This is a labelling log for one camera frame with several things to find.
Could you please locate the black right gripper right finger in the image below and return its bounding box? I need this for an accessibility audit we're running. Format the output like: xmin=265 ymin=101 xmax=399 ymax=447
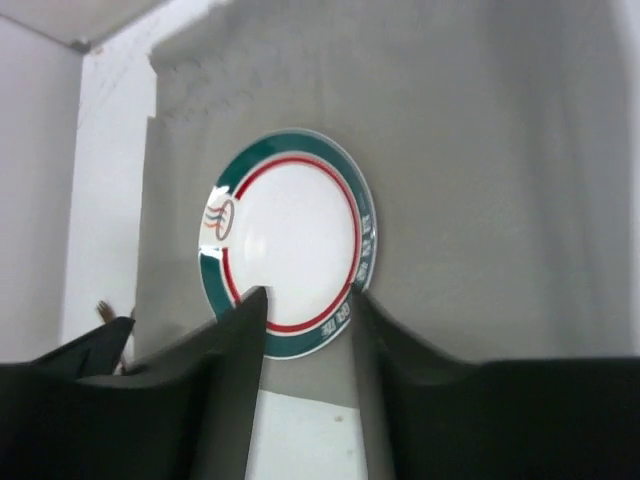
xmin=352 ymin=294 xmax=639 ymax=479

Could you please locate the brown wooden fork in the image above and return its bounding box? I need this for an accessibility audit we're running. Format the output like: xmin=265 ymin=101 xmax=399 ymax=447
xmin=94 ymin=299 xmax=136 ymax=374

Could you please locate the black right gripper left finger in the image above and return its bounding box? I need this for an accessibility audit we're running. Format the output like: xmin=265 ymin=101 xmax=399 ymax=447
xmin=1 ymin=287 xmax=268 ymax=479

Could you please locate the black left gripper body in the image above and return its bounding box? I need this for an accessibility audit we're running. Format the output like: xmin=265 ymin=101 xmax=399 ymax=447
xmin=32 ymin=317 xmax=135 ymax=378

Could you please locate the white plate green rim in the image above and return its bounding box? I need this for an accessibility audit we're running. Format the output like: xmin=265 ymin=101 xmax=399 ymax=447
xmin=198 ymin=128 xmax=377 ymax=360

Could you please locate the grey cloth placemat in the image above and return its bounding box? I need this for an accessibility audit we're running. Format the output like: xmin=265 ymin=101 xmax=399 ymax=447
xmin=135 ymin=1 xmax=635 ymax=360

